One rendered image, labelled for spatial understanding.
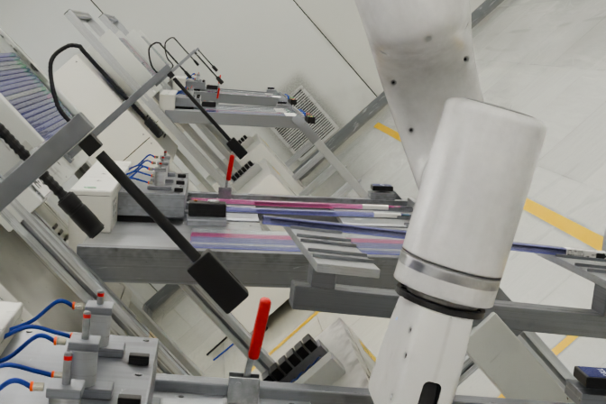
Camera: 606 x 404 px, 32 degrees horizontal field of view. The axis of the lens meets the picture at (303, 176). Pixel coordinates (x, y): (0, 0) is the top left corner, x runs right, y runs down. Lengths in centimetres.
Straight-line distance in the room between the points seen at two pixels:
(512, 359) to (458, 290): 54
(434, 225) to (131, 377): 29
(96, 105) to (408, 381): 462
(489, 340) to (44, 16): 738
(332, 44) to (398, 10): 768
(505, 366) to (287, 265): 58
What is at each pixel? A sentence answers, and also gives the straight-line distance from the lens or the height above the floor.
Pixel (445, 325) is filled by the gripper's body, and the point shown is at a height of 104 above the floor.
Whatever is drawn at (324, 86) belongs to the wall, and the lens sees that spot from 848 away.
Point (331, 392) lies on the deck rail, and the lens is 108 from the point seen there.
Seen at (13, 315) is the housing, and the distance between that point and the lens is 101.
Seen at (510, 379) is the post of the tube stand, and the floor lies 76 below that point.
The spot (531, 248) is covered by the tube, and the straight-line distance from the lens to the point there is 148.
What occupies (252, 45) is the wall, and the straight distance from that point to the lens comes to 843.
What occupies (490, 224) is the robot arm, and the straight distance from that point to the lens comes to 82.
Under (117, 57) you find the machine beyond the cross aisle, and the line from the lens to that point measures 546.
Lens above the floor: 133
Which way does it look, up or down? 9 degrees down
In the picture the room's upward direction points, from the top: 42 degrees counter-clockwise
